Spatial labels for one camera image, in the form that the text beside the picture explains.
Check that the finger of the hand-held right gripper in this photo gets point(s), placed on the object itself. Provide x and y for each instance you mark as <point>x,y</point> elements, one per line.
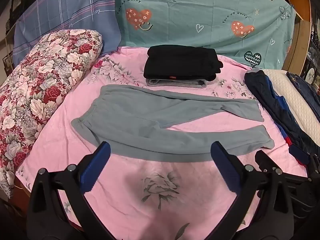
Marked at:
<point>298,155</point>
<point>265,160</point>

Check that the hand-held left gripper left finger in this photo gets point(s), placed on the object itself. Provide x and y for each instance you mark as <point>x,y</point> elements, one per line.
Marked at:
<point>96,167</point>

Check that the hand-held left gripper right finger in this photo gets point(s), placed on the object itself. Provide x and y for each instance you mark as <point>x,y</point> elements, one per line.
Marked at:
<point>225,167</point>

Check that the grey pants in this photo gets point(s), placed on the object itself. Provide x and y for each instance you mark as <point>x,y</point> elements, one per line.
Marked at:
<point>150,120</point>

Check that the black folded pants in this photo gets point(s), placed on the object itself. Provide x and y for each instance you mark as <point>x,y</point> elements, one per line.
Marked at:
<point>180,62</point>

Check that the pink floral bedsheet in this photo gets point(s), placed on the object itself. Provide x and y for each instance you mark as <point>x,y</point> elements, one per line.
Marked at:
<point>120,205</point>

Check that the white quilted pillow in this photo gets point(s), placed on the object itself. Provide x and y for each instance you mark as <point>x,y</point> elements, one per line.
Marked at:
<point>298,110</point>

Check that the dark blue jeans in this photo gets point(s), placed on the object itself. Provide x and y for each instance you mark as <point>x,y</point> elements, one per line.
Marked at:
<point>310,92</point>

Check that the navy blue garment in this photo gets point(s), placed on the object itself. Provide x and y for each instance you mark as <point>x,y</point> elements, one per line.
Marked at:
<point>265,90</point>

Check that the red white floral quilt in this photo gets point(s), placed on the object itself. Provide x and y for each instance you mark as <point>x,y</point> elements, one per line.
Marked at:
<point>45,85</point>

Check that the light grey folded garment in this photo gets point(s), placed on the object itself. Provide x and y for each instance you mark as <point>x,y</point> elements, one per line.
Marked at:
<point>175,83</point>

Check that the wooden headboard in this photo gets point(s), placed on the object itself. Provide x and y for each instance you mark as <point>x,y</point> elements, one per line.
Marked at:
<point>297,42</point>

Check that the teal heart print pillow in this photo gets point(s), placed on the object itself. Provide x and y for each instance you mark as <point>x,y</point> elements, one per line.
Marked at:
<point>187,17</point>

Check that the blue plaid pillow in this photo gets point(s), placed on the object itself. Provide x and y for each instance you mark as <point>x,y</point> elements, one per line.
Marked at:
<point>75,5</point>

